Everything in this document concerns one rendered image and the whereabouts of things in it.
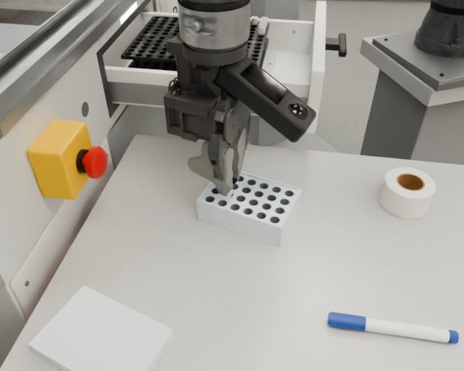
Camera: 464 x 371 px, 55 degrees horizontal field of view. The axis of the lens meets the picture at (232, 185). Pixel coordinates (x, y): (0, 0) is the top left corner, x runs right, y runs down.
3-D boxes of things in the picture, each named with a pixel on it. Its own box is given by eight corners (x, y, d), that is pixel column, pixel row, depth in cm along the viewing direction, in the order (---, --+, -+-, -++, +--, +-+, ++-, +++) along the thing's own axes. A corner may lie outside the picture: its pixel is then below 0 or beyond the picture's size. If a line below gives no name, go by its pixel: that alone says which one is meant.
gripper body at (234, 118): (196, 110, 61) (191, 20, 53) (254, 124, 58) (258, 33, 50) (166, 139, 56) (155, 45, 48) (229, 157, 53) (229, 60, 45)
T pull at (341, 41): (344, 40, 77) (345, 32, 76) (345, 58, 72) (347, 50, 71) (323, 38, 78) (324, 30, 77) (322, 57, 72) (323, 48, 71)
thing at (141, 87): (310, 51, 89) (314, 20, 85) (304, 121, 70) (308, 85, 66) (117, 37, 94) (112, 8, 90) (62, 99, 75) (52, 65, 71)
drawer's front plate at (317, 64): (318, 55, 91) (325, -1, 84) (314, 136, 69) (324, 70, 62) (309, 54, 91) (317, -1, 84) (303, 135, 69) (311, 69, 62)
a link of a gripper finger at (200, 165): (195, 184, 63) (193, 127, 58) (233, 196, 61) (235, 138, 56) (184, 196, 61) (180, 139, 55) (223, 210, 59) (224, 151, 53)
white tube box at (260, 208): (300, 208, 66) (302, 188, 63) (279, 247, 60) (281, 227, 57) (222, 185, 69) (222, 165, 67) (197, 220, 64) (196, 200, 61)
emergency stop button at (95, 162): (112, 165, 58) (107, 140, 55) (100, 186, 55) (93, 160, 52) (90, 163, 58) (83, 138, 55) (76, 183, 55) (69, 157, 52)
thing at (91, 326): (174, 337, 50) (174, 329, 49) (126, 408, 44) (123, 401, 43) (86, 292, 54) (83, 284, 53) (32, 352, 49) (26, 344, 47)
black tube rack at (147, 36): (267, 56, 87) (269, 22, 83) (256, 101, 74) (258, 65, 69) (156, 48, 89) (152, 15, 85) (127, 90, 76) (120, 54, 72)
